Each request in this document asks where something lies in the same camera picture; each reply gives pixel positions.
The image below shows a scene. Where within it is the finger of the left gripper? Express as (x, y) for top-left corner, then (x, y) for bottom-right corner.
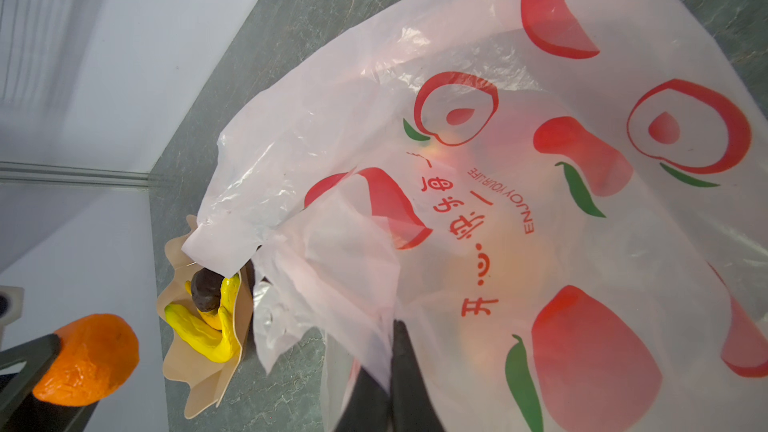
(1, 334), (98, 432)

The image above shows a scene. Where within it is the small orange tangerine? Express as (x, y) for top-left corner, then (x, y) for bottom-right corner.
(32, 314), (140, 407)

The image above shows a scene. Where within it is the pink fruit-print plastic bag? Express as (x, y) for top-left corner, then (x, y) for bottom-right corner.
(184, 0), (767, 431)

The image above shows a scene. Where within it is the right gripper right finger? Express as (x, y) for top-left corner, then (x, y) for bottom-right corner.
(391, 320), (445, 432)

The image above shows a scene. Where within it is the dark purple grape bunch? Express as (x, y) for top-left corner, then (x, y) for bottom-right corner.
(189, 268), (224, 313)

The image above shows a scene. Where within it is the yellow banana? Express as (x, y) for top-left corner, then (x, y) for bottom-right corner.
(164, 275), (241, 363)

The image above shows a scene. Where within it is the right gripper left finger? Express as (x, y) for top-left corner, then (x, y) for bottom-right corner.
(334, 369), (391, 432)

